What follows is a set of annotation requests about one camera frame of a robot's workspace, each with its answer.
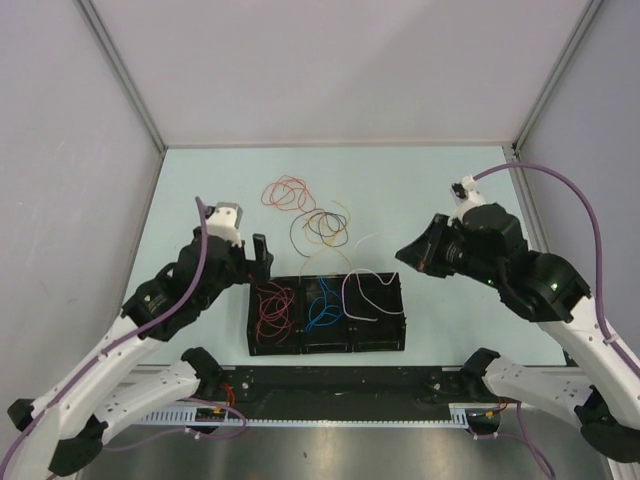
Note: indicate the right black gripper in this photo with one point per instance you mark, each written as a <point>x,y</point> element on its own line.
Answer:
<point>422,253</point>

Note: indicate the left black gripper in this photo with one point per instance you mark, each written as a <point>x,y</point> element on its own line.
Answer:
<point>253,270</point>

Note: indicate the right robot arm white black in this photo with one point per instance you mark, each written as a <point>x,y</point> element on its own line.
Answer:
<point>486,244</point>

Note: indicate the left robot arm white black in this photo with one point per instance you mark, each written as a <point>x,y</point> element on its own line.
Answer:
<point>62,431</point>

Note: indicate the black three-compartment tray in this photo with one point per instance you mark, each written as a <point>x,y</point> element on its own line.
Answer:
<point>303,315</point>

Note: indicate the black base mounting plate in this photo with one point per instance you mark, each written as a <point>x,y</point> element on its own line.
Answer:
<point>349,394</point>

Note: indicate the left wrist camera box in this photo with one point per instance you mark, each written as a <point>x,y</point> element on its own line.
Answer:
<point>223,221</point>

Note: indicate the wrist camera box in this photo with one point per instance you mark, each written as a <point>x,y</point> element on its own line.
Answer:
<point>223,221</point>
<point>466,196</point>

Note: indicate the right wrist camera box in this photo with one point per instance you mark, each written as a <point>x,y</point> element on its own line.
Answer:
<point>466,196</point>

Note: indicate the aluminium side rail right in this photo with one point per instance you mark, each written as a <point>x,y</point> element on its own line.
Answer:
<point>530,214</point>

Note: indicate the grey slotted cable duct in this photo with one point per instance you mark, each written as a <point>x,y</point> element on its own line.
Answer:
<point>191,416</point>

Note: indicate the aluminium corner post left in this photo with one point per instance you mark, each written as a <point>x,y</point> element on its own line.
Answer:
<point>106,44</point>

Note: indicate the aluminium corner post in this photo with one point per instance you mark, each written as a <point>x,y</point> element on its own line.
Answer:
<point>106,44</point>
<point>577,36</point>

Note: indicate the aluminium corner post right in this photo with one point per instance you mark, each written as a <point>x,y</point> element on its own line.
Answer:
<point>577,36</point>

